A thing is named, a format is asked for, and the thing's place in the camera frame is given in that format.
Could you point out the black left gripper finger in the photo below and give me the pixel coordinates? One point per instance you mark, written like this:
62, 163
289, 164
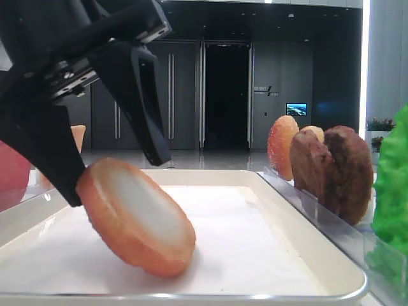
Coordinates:
39, 129
129, 74

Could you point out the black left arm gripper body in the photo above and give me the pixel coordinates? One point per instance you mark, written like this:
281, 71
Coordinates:
45, 39

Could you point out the bread bun half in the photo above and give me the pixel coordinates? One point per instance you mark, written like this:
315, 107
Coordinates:
139, 222

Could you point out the front orange cheese slice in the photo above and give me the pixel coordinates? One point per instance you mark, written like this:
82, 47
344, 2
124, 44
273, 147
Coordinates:
78, 134

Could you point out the red tomato slice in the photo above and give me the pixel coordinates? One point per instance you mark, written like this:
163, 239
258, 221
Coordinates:
15, 170

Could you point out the front bread bun slice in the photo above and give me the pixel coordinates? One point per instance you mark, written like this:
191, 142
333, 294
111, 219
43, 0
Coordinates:
278, 145

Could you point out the bread bun slice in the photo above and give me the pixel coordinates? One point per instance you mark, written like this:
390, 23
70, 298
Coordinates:
278, 145
318, 131

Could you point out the clear bread rack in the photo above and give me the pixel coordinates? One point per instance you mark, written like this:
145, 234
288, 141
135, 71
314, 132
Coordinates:
272, 176

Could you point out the rear bread bun slice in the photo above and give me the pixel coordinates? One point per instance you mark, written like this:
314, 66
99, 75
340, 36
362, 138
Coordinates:
318, 131

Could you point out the front brown meat patty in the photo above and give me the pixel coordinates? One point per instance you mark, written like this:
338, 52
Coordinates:
311, 164

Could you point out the brown meat patty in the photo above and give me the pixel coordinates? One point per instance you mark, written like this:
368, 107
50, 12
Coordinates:
349, 181
311, 164

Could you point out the rear brown meat patty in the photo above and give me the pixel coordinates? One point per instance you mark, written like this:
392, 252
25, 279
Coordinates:
349, 181

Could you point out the green lettuce leaf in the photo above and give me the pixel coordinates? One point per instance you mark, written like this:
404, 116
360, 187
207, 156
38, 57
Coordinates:
390, 216

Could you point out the clear lettuce rack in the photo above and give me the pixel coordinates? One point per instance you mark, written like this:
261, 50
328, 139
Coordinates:
387, 268

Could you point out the dark double door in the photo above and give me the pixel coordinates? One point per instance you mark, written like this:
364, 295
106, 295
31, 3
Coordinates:
110, 130

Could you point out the white paper tray liner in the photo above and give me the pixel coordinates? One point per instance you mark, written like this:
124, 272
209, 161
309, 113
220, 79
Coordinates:
236, 253

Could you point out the cream white tray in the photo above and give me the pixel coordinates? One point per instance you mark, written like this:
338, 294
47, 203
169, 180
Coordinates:
342, 280

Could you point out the potted plants on shelf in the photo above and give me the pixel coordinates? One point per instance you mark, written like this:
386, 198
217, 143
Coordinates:
376, 131

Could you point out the clear patty rack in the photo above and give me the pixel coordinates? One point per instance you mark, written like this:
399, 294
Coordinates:
324, 218

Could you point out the small wall display screen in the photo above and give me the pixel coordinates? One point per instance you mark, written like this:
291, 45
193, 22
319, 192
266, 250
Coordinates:
296, 109

